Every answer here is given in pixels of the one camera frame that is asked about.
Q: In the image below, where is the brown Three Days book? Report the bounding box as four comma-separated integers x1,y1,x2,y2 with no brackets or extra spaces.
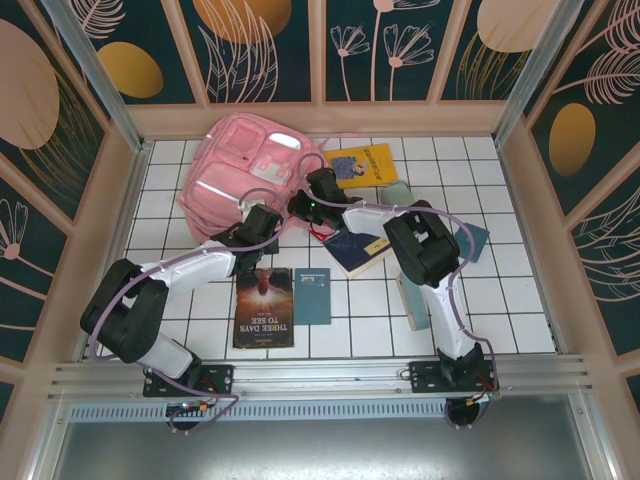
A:
232,267,296,350

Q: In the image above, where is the pink student backpack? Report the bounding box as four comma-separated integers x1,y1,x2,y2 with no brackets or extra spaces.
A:
178,113,326,240

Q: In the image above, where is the perforated metal cable tray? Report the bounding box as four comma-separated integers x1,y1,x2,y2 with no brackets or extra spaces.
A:
67,402,581,421

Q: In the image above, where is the aluminium frame post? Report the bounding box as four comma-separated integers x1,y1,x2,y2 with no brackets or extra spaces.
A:
42,0,151,154
492,0,586,144

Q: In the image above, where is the pale green pencil case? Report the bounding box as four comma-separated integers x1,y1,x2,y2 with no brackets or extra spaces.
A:
377,182,412,209

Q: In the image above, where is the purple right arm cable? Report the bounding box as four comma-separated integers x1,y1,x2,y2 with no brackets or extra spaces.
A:
297,152,501,431

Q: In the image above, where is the navy book with tan label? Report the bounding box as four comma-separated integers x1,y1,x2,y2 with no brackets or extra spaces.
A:
322,227,401,280

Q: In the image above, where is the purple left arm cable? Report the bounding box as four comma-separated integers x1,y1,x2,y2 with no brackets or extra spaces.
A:
88,188,292,435

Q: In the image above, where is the thin slate blue notebook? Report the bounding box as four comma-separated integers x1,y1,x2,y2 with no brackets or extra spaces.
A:
293,267,333,327

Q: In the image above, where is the aluminium side rail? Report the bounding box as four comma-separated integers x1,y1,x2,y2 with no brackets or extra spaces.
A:
74,142,154,364
494,139,569,354

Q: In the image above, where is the small square teal notebook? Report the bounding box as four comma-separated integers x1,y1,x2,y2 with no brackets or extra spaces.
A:
457,222,491,264

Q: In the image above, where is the thick light teal book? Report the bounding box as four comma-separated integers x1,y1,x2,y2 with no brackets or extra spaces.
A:
396,272,432,332

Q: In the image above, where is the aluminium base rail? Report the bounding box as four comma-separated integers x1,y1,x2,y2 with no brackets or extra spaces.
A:
47,354,596,401

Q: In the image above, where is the yellow paperback book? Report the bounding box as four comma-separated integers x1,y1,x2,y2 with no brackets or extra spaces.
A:
323,142,400,191

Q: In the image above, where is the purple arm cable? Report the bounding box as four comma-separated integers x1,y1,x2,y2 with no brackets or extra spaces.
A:
297,152,501,431
88,188,292,435

